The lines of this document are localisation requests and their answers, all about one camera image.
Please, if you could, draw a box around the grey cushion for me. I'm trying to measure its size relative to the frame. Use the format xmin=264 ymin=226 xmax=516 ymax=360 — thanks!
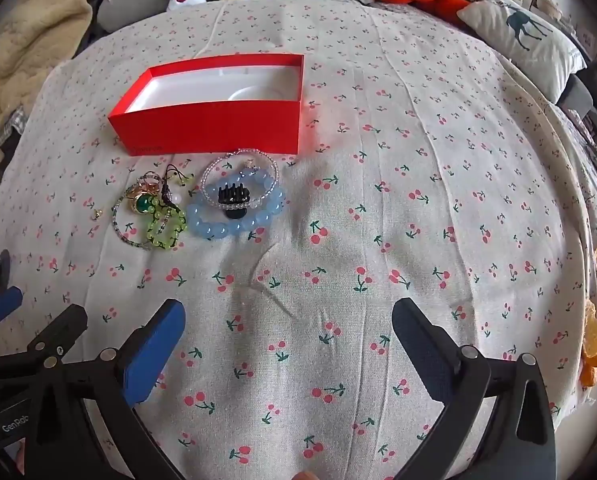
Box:
xmin=557 ymin=74 xmax=595 ymax=112

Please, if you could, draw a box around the gold ring with green gem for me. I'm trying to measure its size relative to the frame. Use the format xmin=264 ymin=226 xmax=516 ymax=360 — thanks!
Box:
xmin=125 ymin=185 xmax=160 ymax=215

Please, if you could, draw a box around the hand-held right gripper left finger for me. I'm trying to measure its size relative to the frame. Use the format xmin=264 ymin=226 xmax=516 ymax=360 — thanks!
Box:
xmin=37 ymin=299 xmax=186 ymax=480

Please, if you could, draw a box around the blue bead bracelet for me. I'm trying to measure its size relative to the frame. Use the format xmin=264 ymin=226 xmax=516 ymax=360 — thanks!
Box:
xmin=187 ymin=167 xmax=290 ymax=242

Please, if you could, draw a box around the red plush toy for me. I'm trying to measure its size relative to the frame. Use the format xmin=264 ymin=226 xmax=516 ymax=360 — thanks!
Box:
xmin=416 ymin=0 xmax=481 ymax=27

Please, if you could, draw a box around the black cord charm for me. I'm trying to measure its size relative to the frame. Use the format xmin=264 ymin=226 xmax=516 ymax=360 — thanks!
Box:
xmin=159 ymin=166 xmax=195 ymax=211

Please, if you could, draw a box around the grey pillow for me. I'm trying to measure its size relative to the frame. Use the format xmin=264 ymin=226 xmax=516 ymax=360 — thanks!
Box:
xmin=97 ymin=0 xmax=180 ymax=37

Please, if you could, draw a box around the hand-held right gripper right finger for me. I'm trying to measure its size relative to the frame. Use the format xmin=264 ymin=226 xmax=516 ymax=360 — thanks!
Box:
xmin=393 ymin=297 xmax=555 ymax=480

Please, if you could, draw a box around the clear bead bracelet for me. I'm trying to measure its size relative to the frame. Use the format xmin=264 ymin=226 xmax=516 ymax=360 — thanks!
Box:
xmin=200 ymin=148 xmax=280 ymax=202

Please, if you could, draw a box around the thin seed bead bracelet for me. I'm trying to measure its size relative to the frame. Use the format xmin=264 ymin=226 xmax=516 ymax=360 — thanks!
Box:
xmin=112 ymin=194 xmax=179 ymax=250

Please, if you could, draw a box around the cherry print bedsheet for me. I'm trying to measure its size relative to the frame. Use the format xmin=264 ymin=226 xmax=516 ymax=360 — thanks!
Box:
xmin=0 ymin=0 xmax=597 ymax=480

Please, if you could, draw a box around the green bead bracelet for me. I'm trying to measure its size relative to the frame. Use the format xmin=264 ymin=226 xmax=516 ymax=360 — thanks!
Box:
xmin=146 ymin=195 xmax=188 ymax=252

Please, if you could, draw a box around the black hair claw clip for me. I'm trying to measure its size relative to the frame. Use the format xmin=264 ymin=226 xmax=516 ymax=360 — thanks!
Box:
xmin=217 ymin=183 xmax=252 ymax=221

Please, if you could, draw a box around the red cardboard box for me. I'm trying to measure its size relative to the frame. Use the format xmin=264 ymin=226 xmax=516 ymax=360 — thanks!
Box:
xmin=108 ymin=53 xmax=306 ymax=157

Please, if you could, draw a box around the beige quilted blanket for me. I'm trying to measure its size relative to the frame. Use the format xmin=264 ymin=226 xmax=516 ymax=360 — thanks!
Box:
xmin=0 ymin=0 xmax=120 ymax=173

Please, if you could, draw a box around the deer print pillow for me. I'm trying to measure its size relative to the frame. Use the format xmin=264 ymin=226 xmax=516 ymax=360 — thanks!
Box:
xmin=457 ymin=0 xmax=588 ymax=104

